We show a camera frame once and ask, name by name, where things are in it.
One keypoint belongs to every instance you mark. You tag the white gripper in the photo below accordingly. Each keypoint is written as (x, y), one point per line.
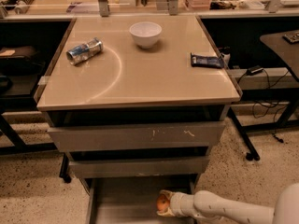
(177, 203)

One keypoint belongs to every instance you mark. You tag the orange fruit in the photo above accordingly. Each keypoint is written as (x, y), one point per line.
(162, 203)

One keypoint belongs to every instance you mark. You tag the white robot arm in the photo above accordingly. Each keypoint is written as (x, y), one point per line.
(210, 208)

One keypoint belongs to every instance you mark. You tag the middle grey drawer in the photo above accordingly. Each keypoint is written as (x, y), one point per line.
(139, 167)

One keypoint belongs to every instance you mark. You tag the open bottom grey drawer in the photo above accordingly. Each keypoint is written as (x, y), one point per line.
(132, 200)

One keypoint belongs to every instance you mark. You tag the grey drawer cabinet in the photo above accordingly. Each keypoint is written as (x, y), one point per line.
(127, 85)

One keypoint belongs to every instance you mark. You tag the top grey drawer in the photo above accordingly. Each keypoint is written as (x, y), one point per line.
(137, 136)

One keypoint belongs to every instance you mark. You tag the dark blue snack packet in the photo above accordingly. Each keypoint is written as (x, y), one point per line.
(206, 61)

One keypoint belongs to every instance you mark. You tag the black power adapter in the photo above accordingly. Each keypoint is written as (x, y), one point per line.
(254, 70)

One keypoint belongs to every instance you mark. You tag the white bowl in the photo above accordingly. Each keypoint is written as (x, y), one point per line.
(145, 34)

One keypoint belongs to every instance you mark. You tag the crushed blue silver can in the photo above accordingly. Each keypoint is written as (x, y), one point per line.
(85, 51)

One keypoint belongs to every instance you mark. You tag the black remote keypad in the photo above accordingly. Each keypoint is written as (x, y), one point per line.
(292, 37)

